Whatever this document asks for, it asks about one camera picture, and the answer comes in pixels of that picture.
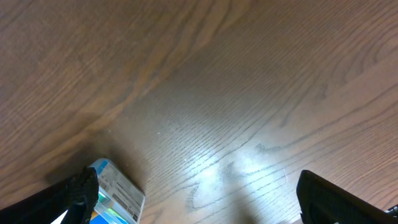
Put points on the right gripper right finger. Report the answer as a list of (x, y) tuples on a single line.
[(324, 202)]

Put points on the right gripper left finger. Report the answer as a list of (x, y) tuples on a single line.
[(75, 197)]

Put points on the clear plastic container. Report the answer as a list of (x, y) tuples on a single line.
[(119, 200)]

